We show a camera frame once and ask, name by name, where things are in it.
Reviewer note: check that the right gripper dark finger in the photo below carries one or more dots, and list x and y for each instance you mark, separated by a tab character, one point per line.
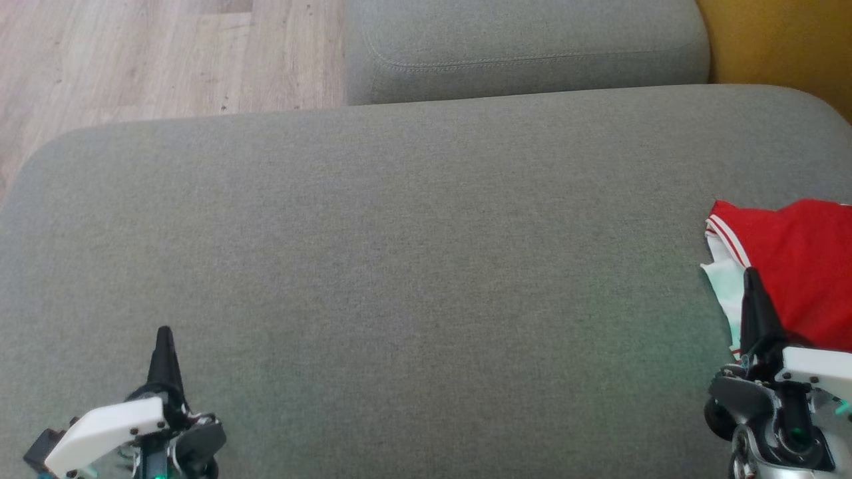
759	319

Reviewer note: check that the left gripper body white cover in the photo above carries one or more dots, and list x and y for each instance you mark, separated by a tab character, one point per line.
126	432

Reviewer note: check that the grey stitched sofa cushion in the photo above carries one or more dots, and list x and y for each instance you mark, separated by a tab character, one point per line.
526	46

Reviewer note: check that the grey fabric sofa seat cushion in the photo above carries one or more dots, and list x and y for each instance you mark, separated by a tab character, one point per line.
399	266

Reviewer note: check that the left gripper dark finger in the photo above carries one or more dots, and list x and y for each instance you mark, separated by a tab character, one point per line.
165	362

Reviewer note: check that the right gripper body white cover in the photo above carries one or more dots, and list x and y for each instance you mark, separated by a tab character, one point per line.
785	392

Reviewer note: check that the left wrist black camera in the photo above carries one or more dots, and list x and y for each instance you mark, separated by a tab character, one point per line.
43	452

